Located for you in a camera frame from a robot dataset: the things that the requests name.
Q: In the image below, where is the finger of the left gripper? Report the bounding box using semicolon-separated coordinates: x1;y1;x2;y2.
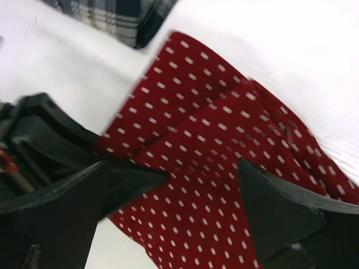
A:
100;160;169;219

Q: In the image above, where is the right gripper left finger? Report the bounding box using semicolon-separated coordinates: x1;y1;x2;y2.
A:
1;162;109;268

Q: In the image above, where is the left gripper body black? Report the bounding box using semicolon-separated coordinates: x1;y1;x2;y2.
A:
1;92;101;189

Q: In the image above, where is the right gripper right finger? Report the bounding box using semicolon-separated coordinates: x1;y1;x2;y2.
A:
238;158;358;269

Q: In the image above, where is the red polka dot skirt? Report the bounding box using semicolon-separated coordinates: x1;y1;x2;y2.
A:
94;32;358;268

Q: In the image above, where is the plaid folded skirt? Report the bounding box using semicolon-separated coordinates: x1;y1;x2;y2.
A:
44;0;177;49

